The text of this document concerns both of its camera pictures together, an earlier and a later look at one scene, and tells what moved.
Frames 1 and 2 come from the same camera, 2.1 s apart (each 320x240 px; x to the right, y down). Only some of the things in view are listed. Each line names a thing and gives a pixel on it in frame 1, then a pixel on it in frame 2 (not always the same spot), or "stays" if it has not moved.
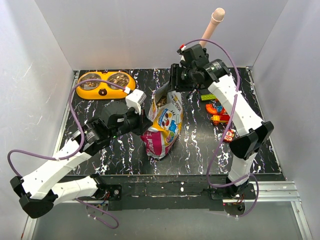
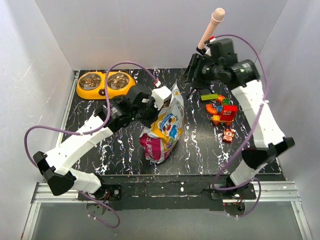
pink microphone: x=217 y=16 stays
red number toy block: x=229 y=136 stays
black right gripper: x=176 y=69 → x=196 y=62
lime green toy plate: x=207 y=97 stays
